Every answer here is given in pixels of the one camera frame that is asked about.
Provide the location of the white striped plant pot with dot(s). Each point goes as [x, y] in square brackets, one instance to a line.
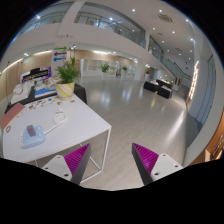
[65, 91]

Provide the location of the black sofa far seat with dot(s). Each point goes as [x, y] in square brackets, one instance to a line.
[165, 89]

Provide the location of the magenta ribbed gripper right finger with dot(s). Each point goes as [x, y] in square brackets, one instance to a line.
[153, 166]

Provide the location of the black chair behind table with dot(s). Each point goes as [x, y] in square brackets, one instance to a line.
[80, 92]

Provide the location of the black sofa seat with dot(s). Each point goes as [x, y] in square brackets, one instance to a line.
[151, 86]
[165, 89]

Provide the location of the light blue power strip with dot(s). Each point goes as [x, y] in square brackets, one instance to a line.
[27, 142]

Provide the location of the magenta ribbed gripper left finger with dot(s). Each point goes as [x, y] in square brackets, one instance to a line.
[72, 166]

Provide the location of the green potted plant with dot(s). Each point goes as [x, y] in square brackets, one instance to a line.
[68, 72]

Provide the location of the white rectangular table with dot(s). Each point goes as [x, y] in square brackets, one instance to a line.
[65, 124]

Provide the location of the direction sign with arrows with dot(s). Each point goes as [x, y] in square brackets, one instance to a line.
[59, 56]

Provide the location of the blue tray with items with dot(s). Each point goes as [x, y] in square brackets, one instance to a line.
[44, 92]

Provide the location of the dark purple charger plug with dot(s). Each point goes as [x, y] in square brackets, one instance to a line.
[31, 130]

